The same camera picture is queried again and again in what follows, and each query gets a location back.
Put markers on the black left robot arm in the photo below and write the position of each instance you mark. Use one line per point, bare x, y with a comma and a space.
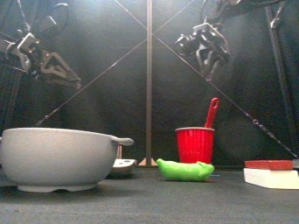
47, 17

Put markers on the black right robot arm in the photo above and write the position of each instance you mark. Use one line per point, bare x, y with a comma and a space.
238, 7

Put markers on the red and white sushi piece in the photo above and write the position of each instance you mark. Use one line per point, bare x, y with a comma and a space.
273, 176

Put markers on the large white ceramic bowl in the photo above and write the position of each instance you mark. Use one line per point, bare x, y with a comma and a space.
54, 157

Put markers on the red ribbed plastic cup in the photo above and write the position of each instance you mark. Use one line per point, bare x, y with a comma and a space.
194, 145

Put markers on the green toy pea pod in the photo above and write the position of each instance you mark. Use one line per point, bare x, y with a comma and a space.
183, 171

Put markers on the vertical metal frame post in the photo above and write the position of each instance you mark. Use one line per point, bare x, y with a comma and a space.
149, 87

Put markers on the slanted dark frame strut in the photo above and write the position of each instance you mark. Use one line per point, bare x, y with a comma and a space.
278, 73

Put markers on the grey metal base plate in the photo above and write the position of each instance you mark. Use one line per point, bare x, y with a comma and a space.
123, 166

